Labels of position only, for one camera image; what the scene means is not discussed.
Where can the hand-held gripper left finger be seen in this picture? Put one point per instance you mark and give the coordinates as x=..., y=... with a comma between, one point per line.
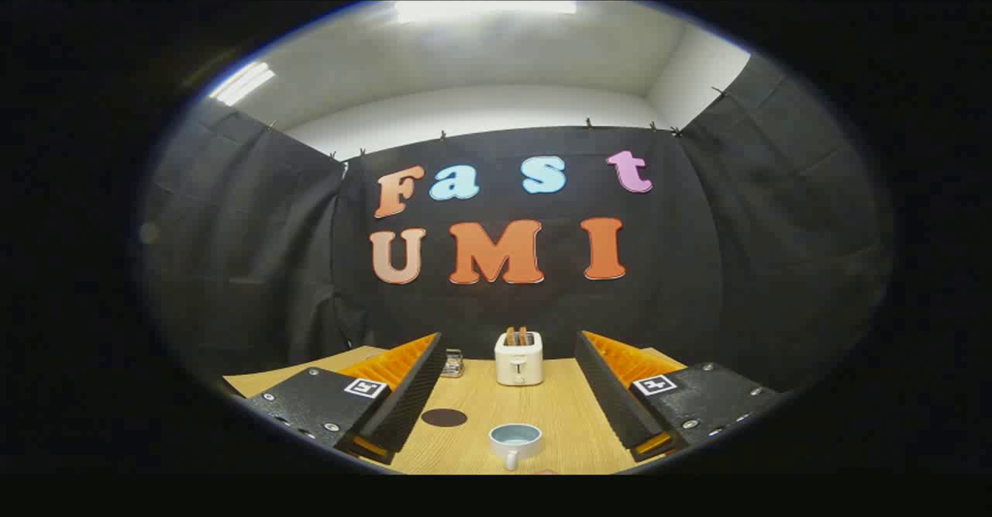
x=411, y=397

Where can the ceiling light panel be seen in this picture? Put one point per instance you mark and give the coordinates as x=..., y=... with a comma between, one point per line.
x=242, y=83

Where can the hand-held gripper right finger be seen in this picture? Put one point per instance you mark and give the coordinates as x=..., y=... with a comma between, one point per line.
x=612, y=397

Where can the white cup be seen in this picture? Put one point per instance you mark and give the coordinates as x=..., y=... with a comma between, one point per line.
x=515, y=443

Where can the black backdrop cloth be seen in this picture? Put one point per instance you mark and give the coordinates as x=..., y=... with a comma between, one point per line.
x=465, y=308

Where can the white toaster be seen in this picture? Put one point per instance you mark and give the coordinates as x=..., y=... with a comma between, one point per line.
x=518, y=366

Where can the wooden table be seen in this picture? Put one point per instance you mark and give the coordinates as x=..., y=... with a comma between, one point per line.
x=566, y=416

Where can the dark brown round coaster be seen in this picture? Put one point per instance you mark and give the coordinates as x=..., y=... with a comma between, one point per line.
x=444, y=418

